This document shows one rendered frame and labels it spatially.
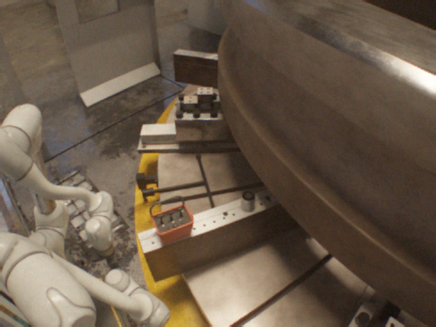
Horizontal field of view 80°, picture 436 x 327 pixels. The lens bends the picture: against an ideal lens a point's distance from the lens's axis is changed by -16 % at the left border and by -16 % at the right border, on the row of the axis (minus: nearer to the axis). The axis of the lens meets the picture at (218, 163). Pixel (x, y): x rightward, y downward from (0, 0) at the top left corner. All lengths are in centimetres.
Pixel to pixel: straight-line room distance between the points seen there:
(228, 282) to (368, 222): 101
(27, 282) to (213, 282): 142
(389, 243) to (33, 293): 118
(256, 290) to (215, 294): 25
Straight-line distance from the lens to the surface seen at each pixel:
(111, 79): 446
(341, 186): 135
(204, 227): 171
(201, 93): 247
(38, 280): 69
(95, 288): 101
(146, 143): 275
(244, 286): 195
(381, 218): 131
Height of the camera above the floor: 209
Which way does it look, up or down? 44 degrees down
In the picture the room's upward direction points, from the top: straight up
